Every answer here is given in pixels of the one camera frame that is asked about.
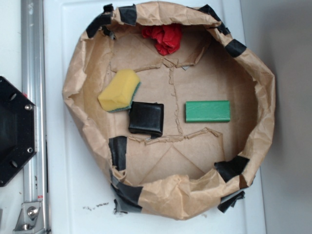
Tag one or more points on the black box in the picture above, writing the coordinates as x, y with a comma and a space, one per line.
146, 118

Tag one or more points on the green block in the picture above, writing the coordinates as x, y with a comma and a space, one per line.
208, 111

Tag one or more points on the yellow green sponge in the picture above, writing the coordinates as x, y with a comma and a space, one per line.
119, 93

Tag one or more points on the brown paper bag bin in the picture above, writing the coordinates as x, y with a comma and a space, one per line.
193, 166

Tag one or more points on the red crumpled paper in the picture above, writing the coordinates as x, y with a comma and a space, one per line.
167, 37

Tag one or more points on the aluminium profile rail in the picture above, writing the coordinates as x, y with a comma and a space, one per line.
35, 173

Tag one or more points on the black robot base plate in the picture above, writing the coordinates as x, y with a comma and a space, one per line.
17, 131

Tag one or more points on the metal corner bracket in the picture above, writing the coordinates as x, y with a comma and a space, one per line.
30, 220

